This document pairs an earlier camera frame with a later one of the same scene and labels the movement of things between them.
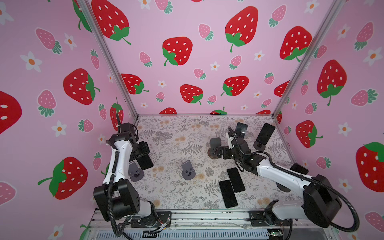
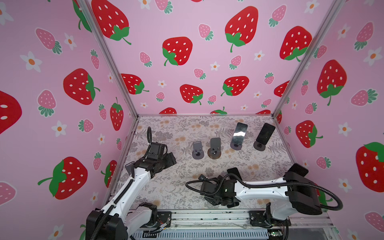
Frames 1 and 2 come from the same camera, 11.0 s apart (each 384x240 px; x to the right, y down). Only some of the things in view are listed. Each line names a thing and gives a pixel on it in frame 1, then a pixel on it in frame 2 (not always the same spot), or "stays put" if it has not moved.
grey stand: [135, 171] stays put
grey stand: [188, 173] -> [197, 153]
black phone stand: [265, 133] stays put
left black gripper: [144, 148] -> [170, 159]
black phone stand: [236, 180] stays put
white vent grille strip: [208, 234] stays put
